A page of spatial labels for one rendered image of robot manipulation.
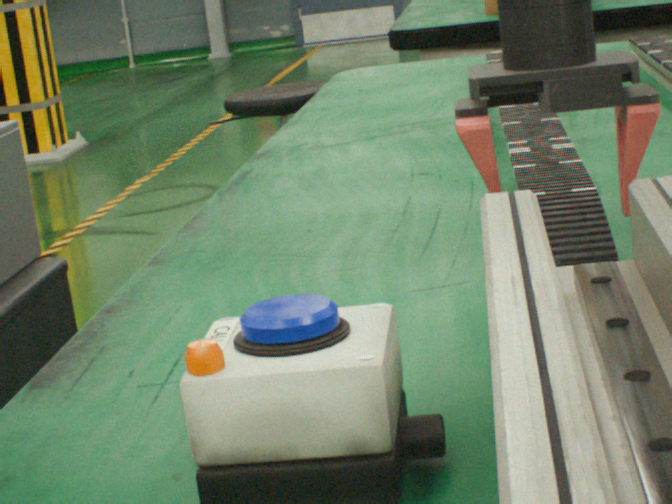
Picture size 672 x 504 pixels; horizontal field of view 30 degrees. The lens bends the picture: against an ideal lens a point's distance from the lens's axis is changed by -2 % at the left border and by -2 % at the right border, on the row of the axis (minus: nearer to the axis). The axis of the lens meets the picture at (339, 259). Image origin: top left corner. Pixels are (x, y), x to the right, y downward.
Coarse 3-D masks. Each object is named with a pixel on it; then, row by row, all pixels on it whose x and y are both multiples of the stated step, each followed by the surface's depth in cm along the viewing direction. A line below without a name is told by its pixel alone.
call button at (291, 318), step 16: (256, 304) 52; (272, 304) 52; (288, 304) 52; (304, 304) 51; (320, 304) 51; (336, 304) 52; (240, 320) 51; (256, 320) 50; (272, 320) 50; (288, 320) 50; (304, 320) 50; (320, 320) 50; (336, 320) 51; (256, 336) 50; (272, 336) 50; (288, 336) 50; (304, 336) 50
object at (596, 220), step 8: (568, 216) 78; (576, 216) 78; (584, 216) 78; (592, 216) 78; (600, 216) 78; (544, 224) 78; (552, 224) 78; (560, 224) 78; (568, 224) 77; (576, 224) 77; (584, 224) 77; (592, 224) 77; (600, 224) 77
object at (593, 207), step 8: (544, 208) 80; (552, 208) 80; (560, 208) 80; (568, 208) 80; (576, 208) 80; (584, 208) 80; (592, 208) 79; (600, 208) 79; (544, 216) 79; (552, 216) 79; (560, 216) 79
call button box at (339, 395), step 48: (240, 336) 52; (336, 336) 50; (384, 336) 51; (192, 384) 49; (240, 384) 48; (288, 384) 48; (336, 384) 48; (384, 384) 48; (192, 432) 49; (240, 432) 49; (288, 432) 49; (336, 432) 49; (384, 432) 48; (432, 432) 52; (240, 480) 49; (288, 480) 49; (336, 480) 49; (384, 480) 49
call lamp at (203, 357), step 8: (192, 344) 49; (200, 344) 49; (208, 344) 49; (216, 344) 49; (192, 352) 49; (200, 352) 49; (208, 352) 49; (216, 352) 49; (192, 360) 49; (200, 360) 49; (208, 360) 49; (216, 360) 49; (224, 360) 49; (192, 368) 49; (200, 368) 49; (208, 368) 49; (216, 368) 49
